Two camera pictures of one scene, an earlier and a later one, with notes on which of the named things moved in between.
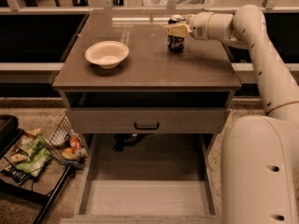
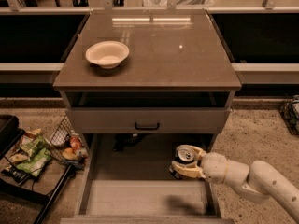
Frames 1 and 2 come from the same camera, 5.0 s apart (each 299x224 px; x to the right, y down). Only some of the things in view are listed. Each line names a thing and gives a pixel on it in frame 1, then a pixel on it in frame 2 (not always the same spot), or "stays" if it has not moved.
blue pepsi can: (176, 44) to (184, 154)
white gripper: (199, 25) to (214, 167)
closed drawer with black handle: (147, 119) stays
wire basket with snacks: (67, 146) stays
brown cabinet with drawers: (153, 91) stays
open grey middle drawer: (147, 178) stays
